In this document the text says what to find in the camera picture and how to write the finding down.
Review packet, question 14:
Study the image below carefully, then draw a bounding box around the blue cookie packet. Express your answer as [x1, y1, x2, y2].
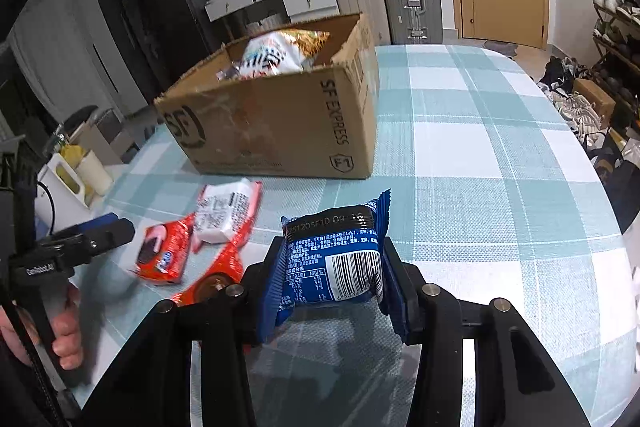
[276, 190, 390, 328]

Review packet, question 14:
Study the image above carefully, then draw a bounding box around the red oreo cookie packet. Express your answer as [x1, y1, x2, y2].
[134, 213, 195, 284]

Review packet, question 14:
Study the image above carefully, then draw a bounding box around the white red snack packet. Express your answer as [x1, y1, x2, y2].
[193, 178, 262, 244]

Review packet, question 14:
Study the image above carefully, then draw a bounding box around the cream bread packet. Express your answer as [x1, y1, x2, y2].
[216, 62, 241, 82]

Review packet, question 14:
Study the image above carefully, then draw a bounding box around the white red noodle snack bag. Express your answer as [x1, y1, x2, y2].
[236, 28, 330, 79]

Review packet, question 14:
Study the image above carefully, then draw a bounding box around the person's left hand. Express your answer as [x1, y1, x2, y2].
[1, 283, 84, 371]

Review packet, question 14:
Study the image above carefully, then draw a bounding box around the teal plaid tablecloth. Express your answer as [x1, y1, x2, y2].
[69, 42, 640, 427]

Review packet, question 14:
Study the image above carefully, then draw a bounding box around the brown SF cardboard box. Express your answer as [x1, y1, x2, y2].
[154, 13, 380, 179]

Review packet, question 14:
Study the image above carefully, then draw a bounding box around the black refrigerator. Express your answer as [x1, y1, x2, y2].
[139, 0, 229, 83]

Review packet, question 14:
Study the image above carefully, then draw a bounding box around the black paper shopping bag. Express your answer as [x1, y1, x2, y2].
[587, 132, 640, 233]

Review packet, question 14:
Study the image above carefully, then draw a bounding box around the pile of sneakers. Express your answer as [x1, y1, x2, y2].
[537, 56, 606, 152]

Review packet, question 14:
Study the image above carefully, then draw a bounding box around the small brown cardboard box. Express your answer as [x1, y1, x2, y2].
[573, 78, 616, 127]

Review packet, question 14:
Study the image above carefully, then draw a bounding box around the white drawer desk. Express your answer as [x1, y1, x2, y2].
[205, 0, 340, 38]

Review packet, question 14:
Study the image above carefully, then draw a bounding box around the wooden shoe rack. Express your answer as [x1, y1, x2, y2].
[591, 0, 639, 132]

